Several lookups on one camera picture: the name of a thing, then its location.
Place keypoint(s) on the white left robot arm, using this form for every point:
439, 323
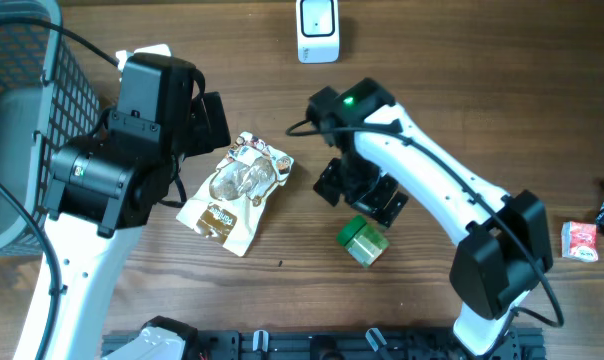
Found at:
104, 185

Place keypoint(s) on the red snack packet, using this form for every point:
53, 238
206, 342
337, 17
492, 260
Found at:
579, 241

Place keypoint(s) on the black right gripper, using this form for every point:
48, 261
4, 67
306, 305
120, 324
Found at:
332, 176

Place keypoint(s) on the grey plastic shopping basket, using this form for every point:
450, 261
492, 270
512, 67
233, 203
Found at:
45, 99

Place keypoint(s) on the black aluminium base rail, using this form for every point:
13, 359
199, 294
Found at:
429, 343

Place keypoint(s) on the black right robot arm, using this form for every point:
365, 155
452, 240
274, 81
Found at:
503, 249

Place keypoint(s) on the white brown snack pouch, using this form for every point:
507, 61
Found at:
228, 206

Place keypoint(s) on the white barcode scanner box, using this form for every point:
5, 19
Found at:
318, 31

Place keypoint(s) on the green lid glass jar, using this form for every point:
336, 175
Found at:
364, 242

